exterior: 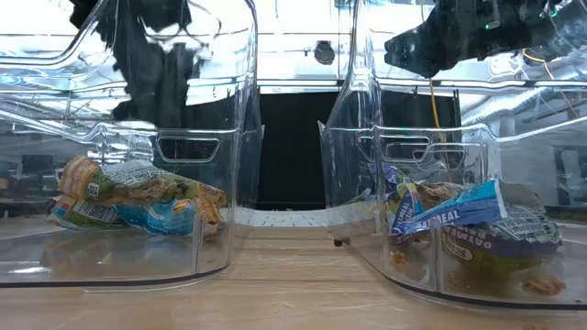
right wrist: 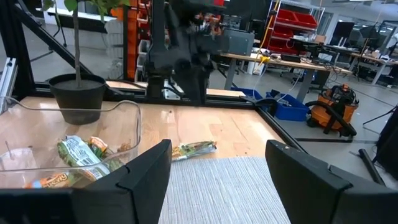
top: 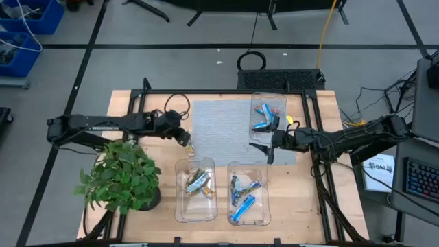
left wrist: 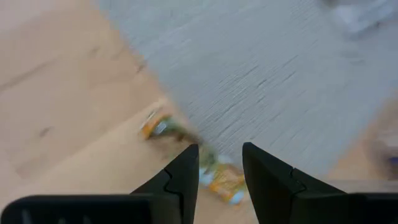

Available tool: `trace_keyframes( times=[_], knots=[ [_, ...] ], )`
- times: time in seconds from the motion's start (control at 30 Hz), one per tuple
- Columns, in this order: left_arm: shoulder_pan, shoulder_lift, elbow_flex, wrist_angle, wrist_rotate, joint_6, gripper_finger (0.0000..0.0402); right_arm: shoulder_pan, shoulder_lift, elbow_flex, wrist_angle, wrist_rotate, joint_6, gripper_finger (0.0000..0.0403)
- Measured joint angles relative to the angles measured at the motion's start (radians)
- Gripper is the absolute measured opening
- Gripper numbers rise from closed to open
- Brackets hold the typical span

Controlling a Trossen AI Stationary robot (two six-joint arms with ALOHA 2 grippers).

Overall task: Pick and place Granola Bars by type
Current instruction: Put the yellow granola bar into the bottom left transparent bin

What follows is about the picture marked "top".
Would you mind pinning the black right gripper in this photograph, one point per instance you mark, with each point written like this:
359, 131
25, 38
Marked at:
284, 140

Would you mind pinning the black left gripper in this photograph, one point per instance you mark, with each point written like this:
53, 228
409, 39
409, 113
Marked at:
179, 134

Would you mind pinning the snack bars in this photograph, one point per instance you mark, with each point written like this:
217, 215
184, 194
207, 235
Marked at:
190, 151

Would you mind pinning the pink blue granola bar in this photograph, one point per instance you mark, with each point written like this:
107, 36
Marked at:
258, 109
267, 113
259, 126

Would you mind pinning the white printed food packet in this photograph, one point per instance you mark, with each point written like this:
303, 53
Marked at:
193, 175

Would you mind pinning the clear plastic bin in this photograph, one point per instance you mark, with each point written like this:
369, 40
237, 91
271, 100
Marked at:
274, 99
262, 206
195, 209

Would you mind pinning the blue yellow oat granola bar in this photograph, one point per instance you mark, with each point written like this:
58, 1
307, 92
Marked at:
208, 193
199, 182

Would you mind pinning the dark blue green granola bar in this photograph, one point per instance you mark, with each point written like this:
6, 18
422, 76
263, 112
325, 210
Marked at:
251, 188
235, 190

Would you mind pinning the light blue granola bar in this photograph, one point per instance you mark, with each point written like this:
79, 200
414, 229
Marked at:
243, 208

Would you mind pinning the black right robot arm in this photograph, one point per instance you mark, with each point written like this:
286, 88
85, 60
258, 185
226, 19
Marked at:
360, 135

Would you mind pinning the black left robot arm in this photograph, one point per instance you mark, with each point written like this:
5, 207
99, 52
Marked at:
103, 123

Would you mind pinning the grey woven mat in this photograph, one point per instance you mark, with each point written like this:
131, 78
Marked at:
219, 137

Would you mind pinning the black plant pot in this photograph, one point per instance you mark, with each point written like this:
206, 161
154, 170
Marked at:
154, 200

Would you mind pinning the green leafy plant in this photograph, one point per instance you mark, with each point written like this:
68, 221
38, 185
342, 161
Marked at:
120, 175

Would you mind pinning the yellow power plug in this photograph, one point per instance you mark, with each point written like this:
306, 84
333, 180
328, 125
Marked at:
353, 122

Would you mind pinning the white paper sheet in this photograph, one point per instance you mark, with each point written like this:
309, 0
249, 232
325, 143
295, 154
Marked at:
377, 178

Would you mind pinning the black floor stand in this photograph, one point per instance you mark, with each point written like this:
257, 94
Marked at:
388, 99

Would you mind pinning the black panel on stands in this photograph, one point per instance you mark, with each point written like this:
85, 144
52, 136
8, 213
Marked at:
240, 4

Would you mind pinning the grey desk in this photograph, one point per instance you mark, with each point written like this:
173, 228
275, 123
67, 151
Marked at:
399, 192

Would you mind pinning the grey desk panel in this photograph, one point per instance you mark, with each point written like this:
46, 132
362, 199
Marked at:
425, 103

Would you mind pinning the black backlit keyboard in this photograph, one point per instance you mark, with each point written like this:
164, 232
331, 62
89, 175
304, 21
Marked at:
423, 178

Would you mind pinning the black device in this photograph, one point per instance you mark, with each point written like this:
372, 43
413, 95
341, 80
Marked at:
433, 77

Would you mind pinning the blue storage bin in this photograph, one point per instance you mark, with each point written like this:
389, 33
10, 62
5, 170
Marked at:
48, 20
27, 58

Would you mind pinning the grey platform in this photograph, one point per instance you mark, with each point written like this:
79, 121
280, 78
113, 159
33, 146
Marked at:
13, 82

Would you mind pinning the black aluminium table frame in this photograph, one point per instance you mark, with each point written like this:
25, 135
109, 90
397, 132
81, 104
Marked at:
205, 91

